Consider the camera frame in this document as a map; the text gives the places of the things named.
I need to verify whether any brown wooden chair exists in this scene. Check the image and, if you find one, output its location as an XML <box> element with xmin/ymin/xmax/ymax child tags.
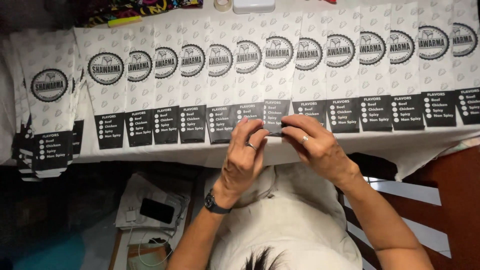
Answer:
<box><xmin>337</xmin><ymin>145</ymin><xmax>480</xmax><ymax>270</ymax></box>

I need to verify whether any wooden stool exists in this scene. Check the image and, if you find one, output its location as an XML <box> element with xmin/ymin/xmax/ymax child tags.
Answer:
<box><xmin>108</xmin><ymin>176</ymin><xmax>196</xmax><ymax>270</ymax></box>

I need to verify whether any row of printed paper bags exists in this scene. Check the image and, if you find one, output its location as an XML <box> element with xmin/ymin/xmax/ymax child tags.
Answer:
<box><xmin>73</xmin><ymin>0</ymin><xmax>480</xmax><ymax>151</ymax></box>

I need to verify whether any white cable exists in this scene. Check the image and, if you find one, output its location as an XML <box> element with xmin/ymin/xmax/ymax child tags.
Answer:
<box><xmin>127</xmin><ymin>220</ymin><xmax>174</xmax><ymax>268</ymax></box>

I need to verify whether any printed paper sleeve bag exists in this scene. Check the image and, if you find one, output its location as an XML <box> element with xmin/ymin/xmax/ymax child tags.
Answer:
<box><xmin>262</xmin><ymin>14</ymin><xmax>303</xmax><ymax>137</ymax></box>

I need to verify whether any yellow highlighter pen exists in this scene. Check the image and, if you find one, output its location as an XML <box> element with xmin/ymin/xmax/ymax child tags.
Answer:
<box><xmin>107</xmin><ymin>16</ymin><xmax>143</xmax><ymax>28</ymax></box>

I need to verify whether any colourful patterned cloth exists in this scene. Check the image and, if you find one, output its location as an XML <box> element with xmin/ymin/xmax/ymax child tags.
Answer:
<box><xmin>74</xmin><ymin>0</ymin><xmax>204</xmax><ymax>28</ymax></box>

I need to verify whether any person's white shirt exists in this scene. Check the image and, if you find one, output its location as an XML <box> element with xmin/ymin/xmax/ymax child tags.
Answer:
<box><xmin>204</xmin><ymin>162</ymin><xmax>363</xmax><ymax>270</ymax></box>

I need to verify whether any black wristwatch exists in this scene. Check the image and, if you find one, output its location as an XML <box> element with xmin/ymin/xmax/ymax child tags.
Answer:
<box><xmin>204</xmin><ymin>188</ymin><xmax>233</xmax><ymax>215</ymax></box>

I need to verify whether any black smartphone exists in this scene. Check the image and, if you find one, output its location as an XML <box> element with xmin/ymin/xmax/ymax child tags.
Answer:
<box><xmin>139</xmin><ymin>197</ymin><xmax>176</xmax><ymax>225</ymax></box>

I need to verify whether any white plastic box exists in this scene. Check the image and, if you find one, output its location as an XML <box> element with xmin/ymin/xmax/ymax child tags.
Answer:
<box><xmin>232</xmin><ymin>0</ymin><xmax>276</xmax><ymax>15</ymax></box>

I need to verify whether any brown cardboard packet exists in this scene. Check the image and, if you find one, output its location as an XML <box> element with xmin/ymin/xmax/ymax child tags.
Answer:
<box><xmin>127</xmin><ymin>239</ymin><xmax>173</xmax><ymax>270</ymax></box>

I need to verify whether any person's right hand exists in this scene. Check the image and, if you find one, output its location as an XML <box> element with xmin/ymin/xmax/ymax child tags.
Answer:
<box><xmin>280</xmin><ymin>114</ymin><xmax>361</xmax><ymax>189</ymax></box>

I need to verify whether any person's left hand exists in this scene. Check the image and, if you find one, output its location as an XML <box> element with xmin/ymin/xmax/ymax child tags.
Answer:
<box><xmin>214</xmin><ymin>117</ymin><xmax>270</xmax><ymax>207</ymax></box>

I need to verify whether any pile of white papers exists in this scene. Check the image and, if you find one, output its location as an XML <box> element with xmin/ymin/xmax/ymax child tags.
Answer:
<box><xmin>114</xmin><ymin>172</ymin><xmax>193</xmax><ymax>232</ymax></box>

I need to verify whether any teal cushion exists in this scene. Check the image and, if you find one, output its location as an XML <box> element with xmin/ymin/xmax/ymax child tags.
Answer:
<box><xmin>13</xmin><ymin>232</ymin><xmax>86</xmax><ymax>270</ymax></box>

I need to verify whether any stack of printed paper bags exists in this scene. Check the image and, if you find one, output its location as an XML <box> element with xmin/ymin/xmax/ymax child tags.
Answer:
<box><xmin>9</xmin><ymin>30</ymin><xmax>85</xmax><ymax>183</ymax></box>

